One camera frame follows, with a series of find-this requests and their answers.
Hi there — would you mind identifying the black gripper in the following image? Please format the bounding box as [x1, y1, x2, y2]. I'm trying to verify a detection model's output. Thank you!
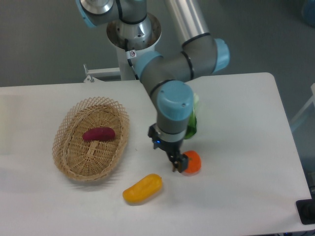
[148, 124, 189, 173]

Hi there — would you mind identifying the black device at table edge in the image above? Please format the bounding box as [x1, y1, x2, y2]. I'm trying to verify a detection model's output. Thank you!
[296, 199, 315, 225]

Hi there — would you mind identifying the yellow mango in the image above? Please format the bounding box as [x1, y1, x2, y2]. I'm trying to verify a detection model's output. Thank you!
[123, 174, 163, 204]

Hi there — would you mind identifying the orange tangerine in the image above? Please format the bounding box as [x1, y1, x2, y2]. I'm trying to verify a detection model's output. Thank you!
[184, 150, 202, 174]

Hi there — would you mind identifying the woven wicker basket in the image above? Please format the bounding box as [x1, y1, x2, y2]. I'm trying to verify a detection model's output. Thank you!
[52, 97, 129, 181]

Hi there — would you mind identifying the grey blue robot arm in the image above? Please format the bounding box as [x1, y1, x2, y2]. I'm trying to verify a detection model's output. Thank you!
[76, 0, 230, 172]

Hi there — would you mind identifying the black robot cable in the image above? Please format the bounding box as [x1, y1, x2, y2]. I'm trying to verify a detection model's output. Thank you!
[124, 38, 141, 81]

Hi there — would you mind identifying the purple sweet potato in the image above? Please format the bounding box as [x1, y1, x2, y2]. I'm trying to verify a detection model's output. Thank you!
[82, 127, 116, 141]

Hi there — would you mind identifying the green bok choy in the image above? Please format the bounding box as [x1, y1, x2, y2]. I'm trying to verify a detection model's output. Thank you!
[185, 93, 199, 140]

